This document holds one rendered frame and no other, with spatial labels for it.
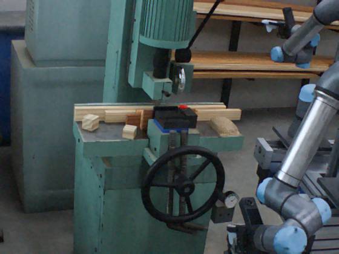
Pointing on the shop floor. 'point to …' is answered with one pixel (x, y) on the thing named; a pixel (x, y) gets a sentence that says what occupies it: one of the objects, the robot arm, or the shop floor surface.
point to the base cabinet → (129, 218)
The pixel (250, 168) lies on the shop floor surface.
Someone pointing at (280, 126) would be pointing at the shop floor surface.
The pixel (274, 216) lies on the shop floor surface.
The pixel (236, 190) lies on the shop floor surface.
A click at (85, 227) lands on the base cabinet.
